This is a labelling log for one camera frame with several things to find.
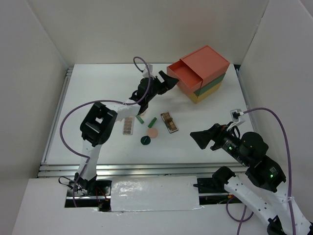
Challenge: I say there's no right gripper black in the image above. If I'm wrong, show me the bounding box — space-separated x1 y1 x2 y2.
189 120 249 165

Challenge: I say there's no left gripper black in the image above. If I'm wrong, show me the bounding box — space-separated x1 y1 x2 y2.
146 70 178 102

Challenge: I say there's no orange drawer box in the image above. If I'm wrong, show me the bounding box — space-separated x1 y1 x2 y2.
167 46 230 94

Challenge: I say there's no green lipstick tube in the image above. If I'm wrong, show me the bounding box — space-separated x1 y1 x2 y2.
136 116 144 124
148 117 157 128

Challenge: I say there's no green drawer box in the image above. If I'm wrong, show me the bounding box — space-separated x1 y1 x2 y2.
193 73 225 96

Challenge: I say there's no pink brown eyeshadow palette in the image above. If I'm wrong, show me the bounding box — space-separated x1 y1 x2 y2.
122 116 134 135

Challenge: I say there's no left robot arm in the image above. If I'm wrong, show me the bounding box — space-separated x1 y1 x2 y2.
74 71 179 195

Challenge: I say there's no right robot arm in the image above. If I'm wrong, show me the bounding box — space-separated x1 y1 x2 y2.
190 123 313 235

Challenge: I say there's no wrapped peach makeup sponge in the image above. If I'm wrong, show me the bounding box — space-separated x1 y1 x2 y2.
137 111 147 117

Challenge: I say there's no dark brown eyeshadow palette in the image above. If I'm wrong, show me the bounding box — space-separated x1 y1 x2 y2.
160 112 179 134

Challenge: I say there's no round peach powder puff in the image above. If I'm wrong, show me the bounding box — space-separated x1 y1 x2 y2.
147 128 158 139

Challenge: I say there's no dark green round compact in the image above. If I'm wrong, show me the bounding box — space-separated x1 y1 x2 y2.
140 136 151 145

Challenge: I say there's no white foil covered panel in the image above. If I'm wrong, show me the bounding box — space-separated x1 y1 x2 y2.
111 176 200 212

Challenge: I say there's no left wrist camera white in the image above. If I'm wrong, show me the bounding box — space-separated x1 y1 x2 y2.
142 64 153 77

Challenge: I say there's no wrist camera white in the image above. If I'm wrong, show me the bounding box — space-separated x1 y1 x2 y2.
142 64 153 77
227 109 245 131

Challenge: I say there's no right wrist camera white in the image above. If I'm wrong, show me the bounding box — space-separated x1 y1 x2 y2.
227 109 245 131

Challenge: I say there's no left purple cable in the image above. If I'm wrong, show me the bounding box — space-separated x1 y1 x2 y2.
59 56 152 208

